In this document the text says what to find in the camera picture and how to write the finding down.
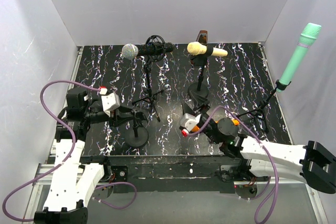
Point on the tripod stand for green mic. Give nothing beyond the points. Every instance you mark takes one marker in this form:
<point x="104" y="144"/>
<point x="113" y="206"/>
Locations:
<point x="258" y="114"/>

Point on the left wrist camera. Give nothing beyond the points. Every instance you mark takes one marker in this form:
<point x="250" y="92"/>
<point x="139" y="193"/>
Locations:
<point x="110" y="103"/>

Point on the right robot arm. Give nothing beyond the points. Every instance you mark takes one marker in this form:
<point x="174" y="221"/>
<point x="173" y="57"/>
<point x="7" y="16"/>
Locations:
<point x="311" y="164"/>

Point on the short round-base mic stand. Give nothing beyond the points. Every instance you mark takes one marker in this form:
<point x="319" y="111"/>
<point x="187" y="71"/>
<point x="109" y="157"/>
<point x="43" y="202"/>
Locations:
<point x="138" y="137"/>

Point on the cream microphone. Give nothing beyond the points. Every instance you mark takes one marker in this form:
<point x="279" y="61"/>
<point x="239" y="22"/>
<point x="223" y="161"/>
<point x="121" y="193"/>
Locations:
<point x="196" y="48"/>

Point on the brown metronome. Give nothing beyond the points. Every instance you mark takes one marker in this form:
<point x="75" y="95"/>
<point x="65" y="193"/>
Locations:
<point x="202" y="37"/>

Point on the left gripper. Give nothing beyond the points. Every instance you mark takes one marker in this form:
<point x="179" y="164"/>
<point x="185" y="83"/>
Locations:
<point x="119" y="115"/>

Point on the round-base stand for cream mic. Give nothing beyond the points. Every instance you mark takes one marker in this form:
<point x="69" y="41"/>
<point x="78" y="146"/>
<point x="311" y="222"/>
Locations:
<point x="198" y="87"/>

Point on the orange microphone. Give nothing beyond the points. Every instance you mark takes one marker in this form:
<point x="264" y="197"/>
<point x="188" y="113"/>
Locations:
<point x="196" y="128"/>

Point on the green microphone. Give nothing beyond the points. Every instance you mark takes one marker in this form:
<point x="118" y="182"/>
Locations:
<point x="308" y="36"/>

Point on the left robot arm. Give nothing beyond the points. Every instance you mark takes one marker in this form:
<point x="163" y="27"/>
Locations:
<point x="73" y="184"/>

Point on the black silver-mesh microphone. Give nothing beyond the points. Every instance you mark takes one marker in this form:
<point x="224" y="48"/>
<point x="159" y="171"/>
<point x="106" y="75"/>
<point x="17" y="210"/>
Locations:
<point x="130" y="51"/>

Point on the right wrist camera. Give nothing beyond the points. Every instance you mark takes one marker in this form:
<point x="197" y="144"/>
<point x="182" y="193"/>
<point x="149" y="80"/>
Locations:
<point x="189" y="123"/>

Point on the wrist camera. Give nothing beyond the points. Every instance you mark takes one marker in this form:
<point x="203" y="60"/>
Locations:
<point x="189" y="123"/>
<point x="110" y="103"/>

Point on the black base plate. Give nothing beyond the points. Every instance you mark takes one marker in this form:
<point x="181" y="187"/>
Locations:
<point x="167" y="173"/>

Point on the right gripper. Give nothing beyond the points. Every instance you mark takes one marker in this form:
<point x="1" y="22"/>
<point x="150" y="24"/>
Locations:
<point x="186" y="108"/>

